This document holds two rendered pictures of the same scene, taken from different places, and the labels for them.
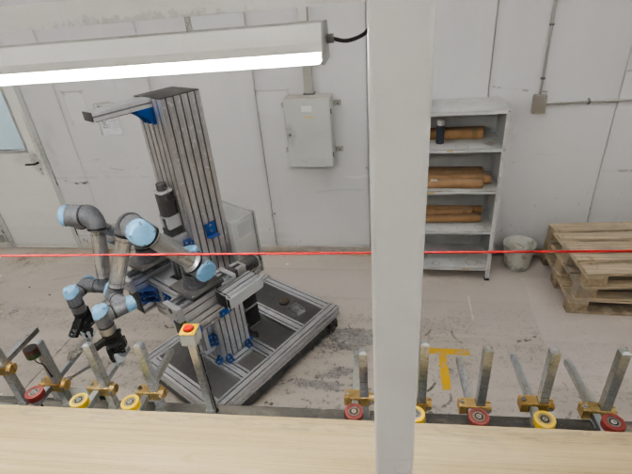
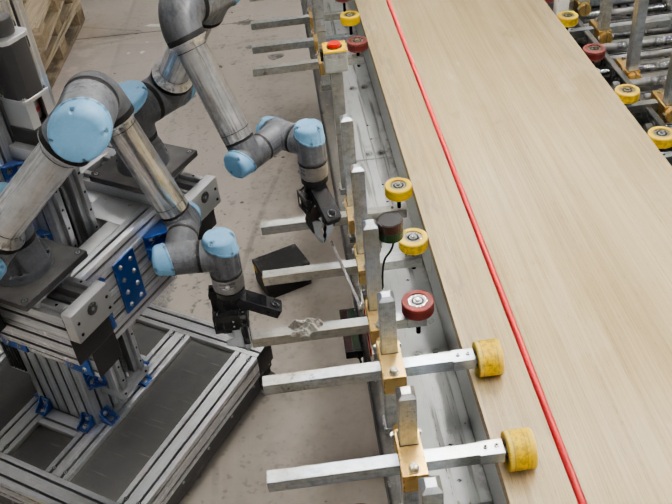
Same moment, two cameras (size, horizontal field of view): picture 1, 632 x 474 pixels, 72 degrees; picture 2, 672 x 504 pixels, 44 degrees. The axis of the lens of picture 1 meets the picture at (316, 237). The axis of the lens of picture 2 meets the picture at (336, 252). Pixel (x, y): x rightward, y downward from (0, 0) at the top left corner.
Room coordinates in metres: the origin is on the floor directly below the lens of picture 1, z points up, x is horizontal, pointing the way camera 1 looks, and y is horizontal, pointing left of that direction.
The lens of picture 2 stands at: (1.95, 2.83, 2.29)
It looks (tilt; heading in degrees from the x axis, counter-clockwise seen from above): 39 degrees down; 259
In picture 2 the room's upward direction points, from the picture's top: 6 degrees counter-clockwise
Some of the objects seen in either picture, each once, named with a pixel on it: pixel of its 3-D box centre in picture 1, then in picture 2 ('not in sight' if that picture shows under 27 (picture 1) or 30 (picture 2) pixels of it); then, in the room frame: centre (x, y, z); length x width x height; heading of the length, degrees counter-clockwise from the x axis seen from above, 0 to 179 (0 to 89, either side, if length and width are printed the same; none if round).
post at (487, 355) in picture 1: (481, 388); not in sight; (1.26, -0.65, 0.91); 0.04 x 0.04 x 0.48; 81
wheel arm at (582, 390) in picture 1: (586, 398); not in sight; (1.26, -1.11, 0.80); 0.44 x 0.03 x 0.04; 171
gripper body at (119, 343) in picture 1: (114, 341); (315, 193); (1.64, 1.02, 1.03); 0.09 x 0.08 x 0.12; 102
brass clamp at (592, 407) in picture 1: (597, 410); not in sight; (1.19, -1.12, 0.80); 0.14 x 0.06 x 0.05; 81
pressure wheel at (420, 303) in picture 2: (38, 399); (418, 315); (1.48, 1.39, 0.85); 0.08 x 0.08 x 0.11
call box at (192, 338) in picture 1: (190, 335); (335, 58); (1.46, 0.58, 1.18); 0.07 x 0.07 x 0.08; 81
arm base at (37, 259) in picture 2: (146, 251); (16, 250); (2.40, 1.08, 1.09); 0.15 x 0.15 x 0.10
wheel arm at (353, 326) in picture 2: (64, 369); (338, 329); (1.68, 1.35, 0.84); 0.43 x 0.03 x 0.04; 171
